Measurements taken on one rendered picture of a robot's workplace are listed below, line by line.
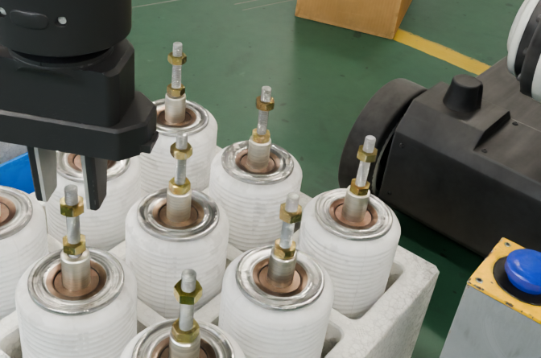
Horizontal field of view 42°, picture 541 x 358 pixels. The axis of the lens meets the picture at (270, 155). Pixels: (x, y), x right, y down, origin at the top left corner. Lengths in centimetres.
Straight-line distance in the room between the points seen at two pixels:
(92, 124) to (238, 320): 22
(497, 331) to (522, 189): 38
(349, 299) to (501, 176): 32
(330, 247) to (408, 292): 11
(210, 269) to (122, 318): 11
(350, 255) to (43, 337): 27
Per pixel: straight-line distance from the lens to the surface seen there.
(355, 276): 68
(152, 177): 80
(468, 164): 95
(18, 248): 65
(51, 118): 48
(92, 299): 58
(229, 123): 127
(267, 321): 58
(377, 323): 69
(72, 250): 57
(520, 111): 113
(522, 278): 56
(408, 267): 76
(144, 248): 64
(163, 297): 67
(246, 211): 72
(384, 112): 100
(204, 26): 161
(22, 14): 43
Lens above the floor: 68
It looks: 34 degrees down
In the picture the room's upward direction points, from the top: 8 degrees clockwise
